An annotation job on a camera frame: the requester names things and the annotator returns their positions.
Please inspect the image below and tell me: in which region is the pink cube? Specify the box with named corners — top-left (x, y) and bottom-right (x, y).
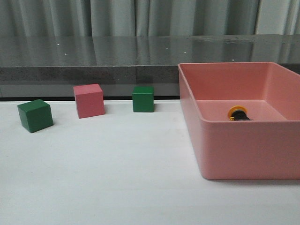
top-left (73, 83), bottom-right (105, 119)

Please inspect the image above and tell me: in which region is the dark stone counter ledge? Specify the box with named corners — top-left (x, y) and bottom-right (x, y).
top-left (0, 35), bottom-right (300, 101)

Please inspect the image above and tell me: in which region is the green cube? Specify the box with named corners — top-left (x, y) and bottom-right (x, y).
top-left (17, 99), bottom-right (54, 133)
top-left (132, 86), bottom-right (154, 113)

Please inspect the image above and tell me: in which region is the grey curtain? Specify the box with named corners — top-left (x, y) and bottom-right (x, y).
top-left (0, 0), bottom-right (300, 38)

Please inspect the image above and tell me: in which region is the left green cube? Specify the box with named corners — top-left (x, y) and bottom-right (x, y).
top-left (17, 99), bottom-right (54, 133)

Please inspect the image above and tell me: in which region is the pink plastic bin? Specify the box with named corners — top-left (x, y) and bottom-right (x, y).
top-left (178, 62), bottom-right (300, 180)

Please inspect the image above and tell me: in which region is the right green cube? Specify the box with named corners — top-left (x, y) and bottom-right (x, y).
top-left (132, 86), bottom-right (154, 113)

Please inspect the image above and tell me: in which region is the yellow push button switch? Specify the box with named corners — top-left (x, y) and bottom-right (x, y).
top-left (228, 105), bottom-right (251, 121)

